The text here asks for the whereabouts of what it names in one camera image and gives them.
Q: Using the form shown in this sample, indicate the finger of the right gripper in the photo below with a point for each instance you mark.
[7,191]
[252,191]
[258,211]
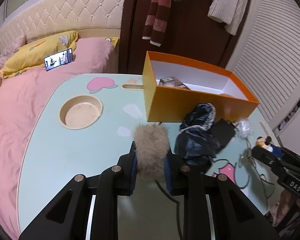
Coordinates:
[271,159]

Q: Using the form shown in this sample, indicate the person's right hand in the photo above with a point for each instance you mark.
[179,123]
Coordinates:
[287,199]

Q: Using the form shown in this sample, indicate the black pouch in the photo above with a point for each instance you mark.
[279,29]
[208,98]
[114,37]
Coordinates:
[222,132]

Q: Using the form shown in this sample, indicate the white knit sweater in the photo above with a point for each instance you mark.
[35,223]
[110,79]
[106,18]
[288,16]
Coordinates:
[229,12]

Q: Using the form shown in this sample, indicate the clear plastic wrapper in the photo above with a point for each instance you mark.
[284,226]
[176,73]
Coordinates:
[244,128]

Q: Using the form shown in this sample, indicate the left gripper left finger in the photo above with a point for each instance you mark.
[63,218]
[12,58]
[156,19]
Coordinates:
[87,205]

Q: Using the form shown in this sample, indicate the white louvred closet door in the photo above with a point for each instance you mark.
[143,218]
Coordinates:
[267,57]

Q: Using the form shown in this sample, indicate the pink duvet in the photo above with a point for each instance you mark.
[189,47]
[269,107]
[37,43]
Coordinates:
[22,99]

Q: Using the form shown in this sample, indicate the beige fur pompom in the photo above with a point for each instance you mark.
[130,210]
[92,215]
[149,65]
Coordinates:
[152,146]

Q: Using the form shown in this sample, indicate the pink floral blanket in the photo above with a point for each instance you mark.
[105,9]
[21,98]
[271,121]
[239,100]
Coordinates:
[10,50]

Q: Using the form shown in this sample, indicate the orange cardboard box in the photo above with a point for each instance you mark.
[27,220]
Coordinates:
[207,83]

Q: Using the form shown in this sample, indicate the smartphone on bed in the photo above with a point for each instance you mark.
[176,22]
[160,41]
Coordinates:
[58,59]

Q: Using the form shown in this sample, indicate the black lace-trimmed cloth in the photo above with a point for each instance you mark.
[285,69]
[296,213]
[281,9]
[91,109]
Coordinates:
[194,143]

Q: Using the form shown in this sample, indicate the maroon pink striped scarf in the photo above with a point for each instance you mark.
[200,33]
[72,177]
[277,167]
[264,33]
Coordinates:
[156,21]

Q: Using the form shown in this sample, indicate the cartoon mouse figurine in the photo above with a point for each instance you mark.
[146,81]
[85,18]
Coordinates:
[265,142]

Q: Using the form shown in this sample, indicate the cream tufted headboard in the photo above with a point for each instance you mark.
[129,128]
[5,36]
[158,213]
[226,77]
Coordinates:
[91,18]

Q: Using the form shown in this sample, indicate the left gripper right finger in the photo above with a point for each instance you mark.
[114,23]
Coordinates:
[214,207]

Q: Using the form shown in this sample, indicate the yellow pillow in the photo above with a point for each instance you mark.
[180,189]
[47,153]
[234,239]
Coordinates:
[37,52]

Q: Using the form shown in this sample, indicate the dark brown wooden door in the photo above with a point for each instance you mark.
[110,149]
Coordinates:
[189,33]

